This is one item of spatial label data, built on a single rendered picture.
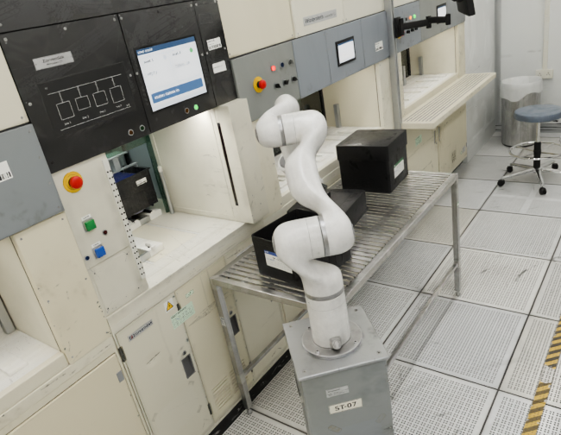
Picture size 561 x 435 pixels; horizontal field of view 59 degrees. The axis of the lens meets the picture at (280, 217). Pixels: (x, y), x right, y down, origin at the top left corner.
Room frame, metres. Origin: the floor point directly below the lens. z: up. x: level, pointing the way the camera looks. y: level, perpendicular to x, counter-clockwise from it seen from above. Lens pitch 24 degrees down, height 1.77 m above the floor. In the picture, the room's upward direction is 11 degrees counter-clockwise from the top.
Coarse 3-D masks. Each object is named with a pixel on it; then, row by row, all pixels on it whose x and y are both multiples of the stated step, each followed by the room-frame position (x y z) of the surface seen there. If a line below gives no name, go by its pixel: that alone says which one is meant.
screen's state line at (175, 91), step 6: (186, 84) 1.94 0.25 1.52; (192, 84) 1.96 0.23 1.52; (198, 84) 1.98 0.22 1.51; (168, 90) 1.87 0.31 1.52; (174, 90) 1.89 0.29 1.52; (180, 90) 1.91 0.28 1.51; (186, 90) 1.93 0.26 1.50; (156, 96) 1.82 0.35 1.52; (162, 96) 1.84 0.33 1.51; (168, 96) 1.86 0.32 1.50; (174, 96) 1.89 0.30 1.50; (156, 102) 1.82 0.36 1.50
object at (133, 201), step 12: (120, 168) 2.33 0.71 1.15; (132, 168) 2.43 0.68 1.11; (144, 168) 2.36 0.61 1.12; (120, 180) 2.23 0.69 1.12; (132, 180) 2.27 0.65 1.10; (144, 180) 2.32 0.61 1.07; (120, 192) 2.21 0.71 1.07; (132, 192) 2.25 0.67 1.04; (144, 192) 2.30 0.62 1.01; (132, 204) 2.24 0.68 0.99; (144, 204) 2.29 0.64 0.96
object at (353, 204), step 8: (328, 192) 2.16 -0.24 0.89; (336, 192) 2.21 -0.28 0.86; (344, 192) 2.19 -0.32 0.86; (352, 192) 2.18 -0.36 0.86; (360, 192) 2.16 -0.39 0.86; (336, 200) 2.12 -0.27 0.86; (344, 200) 2.10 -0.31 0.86; (352, 200) 2.09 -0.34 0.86; (360, 200) 2.12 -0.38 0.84; (304, 208) 2.10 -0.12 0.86; (344, 208) 2.02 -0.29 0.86; (352, 208) 2.04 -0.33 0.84; (360, 208) 2.11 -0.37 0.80; (368, 208) 2.18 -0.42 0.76; (352, 216) 2.03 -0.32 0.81; (360, 216) 2.10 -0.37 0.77
